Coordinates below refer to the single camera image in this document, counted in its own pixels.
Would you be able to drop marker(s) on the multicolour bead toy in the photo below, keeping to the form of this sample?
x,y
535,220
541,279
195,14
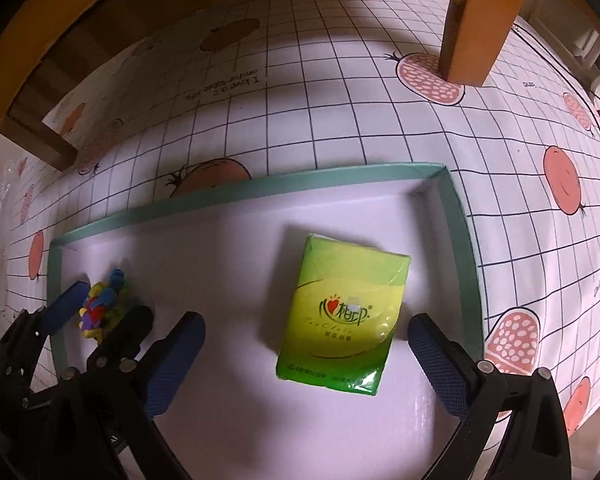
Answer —
x,y
100,307

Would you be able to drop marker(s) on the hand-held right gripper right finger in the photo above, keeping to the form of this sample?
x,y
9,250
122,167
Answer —
x,y
442,365

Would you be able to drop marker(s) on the white tray with teal rim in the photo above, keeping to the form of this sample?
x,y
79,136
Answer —
x,y
220,260

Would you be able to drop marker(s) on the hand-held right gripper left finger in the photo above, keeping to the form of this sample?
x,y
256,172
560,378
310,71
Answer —
x,y
172,360

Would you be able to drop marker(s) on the small wooden cabinet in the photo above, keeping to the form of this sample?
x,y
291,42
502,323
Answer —
x,y
475,20

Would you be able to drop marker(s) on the green tissue packet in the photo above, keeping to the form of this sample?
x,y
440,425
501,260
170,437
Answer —
x,y
345,315

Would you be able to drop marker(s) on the white furniture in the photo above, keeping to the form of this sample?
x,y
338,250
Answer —
x,y
570,15

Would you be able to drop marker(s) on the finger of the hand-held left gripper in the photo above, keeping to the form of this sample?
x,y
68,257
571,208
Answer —
x,y
130,330
65,305

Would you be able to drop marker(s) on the checked fruit print tablecloth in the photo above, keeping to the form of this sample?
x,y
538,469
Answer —
x,y
330,110

